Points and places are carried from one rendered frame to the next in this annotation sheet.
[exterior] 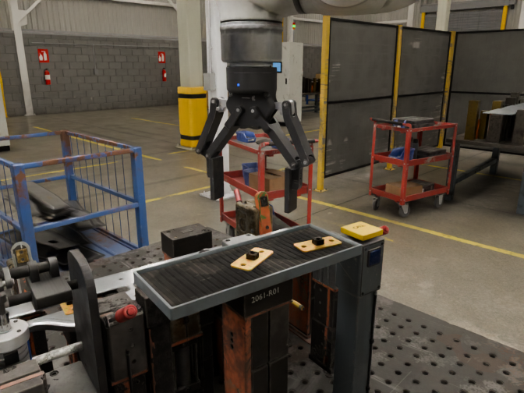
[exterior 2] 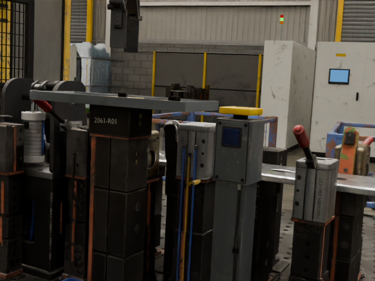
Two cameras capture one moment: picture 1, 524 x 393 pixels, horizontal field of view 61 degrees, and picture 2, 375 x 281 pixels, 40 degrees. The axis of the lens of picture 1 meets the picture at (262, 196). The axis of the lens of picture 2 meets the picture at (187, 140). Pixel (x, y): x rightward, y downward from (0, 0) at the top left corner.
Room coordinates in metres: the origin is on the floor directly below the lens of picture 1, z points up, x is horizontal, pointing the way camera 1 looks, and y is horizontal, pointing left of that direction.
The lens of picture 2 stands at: (0.35, -0.99, 1.20)
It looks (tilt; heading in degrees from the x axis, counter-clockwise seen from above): 6 degrees down; 65
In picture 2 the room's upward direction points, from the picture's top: 3 degrees clockwise
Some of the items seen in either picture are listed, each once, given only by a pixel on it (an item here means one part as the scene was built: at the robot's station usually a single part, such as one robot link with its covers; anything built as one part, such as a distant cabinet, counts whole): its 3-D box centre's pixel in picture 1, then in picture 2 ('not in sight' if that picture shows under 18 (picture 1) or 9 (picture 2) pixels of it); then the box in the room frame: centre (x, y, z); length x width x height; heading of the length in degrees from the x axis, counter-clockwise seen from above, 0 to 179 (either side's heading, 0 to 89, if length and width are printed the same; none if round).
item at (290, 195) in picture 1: (291, 189); (118, 29); (0.65, -0.04, 1.29); 0.03 x 0.01 x 0.07; 151
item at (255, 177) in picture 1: (264, 192); not in sight; (3.43, -0.02, 0.49); 0.81 x 0.47 x 0.97; 29
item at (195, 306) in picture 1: (255, 262); (121, 100); (0.67, 0.01, 1.16); 0.37 x 0.14 x 0.02; 126
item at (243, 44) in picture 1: (251, 45); not in sight; (0.68, 0.02, 1.50); 0.09 x 0.09 x 0.06
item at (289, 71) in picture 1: (283, 75); not in sight; (11.51, -0.53, 1.22); 0.80 x 0.54 x 2.45; 46
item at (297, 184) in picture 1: (302, 173); (117, 13); (0.64, -0.06, 1.32); 0.03 x 0.01 x 0.05; 61
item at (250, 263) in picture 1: (252, 256); (122, 95); (0.68, 0.02, 1.17); 0.08 x 0.04 x 0.01; 151
